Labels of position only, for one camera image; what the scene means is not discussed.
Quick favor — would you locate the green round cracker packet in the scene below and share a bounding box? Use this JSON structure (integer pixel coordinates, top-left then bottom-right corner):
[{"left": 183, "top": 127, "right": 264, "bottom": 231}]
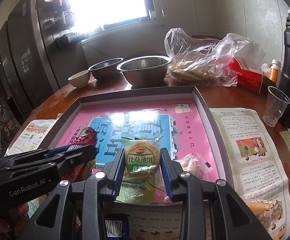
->
[{"left": 122, "top": 135, "right": 162, "bottom": 180}]

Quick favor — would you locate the red snack packet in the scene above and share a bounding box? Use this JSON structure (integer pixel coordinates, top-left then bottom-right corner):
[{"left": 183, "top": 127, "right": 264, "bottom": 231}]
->
[{"left": 62, "top": 127, "right": 97, "bottom": 183}]

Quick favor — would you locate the window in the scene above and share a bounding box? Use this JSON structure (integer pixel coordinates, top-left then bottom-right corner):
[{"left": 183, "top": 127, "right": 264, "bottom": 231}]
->
[{"left": 66, "top": 0, "right": 158, "bottom": 34}]

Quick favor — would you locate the green mung bean cake packet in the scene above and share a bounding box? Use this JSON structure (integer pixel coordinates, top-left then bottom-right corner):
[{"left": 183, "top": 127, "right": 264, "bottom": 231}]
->
[{"left": 116, "top": 177, "right": 166, "bottom": 205}]

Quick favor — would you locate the orange pill bottle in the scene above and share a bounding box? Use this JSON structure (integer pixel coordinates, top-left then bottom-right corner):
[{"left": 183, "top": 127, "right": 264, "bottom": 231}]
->
[{"left": 268, "top": 63, "right": 281, "bottom": 85}]

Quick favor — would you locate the blue cookie packet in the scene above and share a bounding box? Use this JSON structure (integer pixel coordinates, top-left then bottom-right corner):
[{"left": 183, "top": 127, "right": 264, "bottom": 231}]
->
[{"left": 105, "top": 214, "right": 130, "bottom": 240}]

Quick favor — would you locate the grey shallow cardboard box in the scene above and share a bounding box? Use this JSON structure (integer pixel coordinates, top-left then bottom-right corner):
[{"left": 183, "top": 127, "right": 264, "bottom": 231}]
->
[{"left": 40, "top": 86, "right": 233, "bottom": 184}]

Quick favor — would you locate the red tissue box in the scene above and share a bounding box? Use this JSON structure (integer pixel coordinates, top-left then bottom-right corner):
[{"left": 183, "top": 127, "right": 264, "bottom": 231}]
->
[{"left": 230, "top": 42, "right": 266, "bottom": 94}]

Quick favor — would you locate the small steel bowl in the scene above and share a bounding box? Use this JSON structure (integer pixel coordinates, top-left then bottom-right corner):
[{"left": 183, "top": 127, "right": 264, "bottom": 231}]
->
[{"left": 88, "top": 57, "right": 124, "bottom": 81}]

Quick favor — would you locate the clear plastic bag with food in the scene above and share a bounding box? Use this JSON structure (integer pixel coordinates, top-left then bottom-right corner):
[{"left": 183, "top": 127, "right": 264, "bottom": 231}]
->
[{"left": 164, "top": 28, "right": 252, "bottom": 87}]

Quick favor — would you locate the student newspaper sheet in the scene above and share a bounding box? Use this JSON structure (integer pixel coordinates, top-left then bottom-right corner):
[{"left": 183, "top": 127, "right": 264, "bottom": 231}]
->
[{"left": 7, "top": 108, "right": 290, "bottom": 239}]

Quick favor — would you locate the small white ceramic bowl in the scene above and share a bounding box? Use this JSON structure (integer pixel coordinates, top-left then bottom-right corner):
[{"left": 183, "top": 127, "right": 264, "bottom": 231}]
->
[{"left": 68, "top": 70, "right": 91, "bottom": 88}]

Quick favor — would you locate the large steel bowl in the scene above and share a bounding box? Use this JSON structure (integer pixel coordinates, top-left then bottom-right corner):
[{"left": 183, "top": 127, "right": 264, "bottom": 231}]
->
[{"left": 116, "top": 55, "right": 172, "bottom": 88}]

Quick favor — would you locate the white pill bottle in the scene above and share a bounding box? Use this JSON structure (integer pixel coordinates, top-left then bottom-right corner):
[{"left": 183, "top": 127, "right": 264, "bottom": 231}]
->
[{"left": 261, "top": 63, "right": 272, "bottom": 77}]

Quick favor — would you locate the orange long wafer packet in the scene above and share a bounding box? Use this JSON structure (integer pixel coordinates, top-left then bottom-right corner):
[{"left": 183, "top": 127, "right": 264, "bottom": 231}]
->
[{"left": 244, "top": 199, "right": 272, "bottom": 216}]

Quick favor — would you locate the pink round pastry in wrapper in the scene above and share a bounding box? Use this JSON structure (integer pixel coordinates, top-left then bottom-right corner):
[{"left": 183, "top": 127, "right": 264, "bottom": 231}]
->
[{"left": 177, "top": 153, "right": 217, "bottom": 182}]

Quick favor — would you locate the clear plastic cup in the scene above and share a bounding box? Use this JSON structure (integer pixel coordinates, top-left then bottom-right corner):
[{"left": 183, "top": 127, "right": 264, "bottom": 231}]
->
[{"left": 262, "top": 86, "right": 290, "bottom": 127}]

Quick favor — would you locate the dark refrigerator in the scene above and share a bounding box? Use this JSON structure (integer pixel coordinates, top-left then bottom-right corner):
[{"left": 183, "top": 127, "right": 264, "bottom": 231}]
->
[{"left": 0, "top": 0, "right": 88, "bottom": 123}]

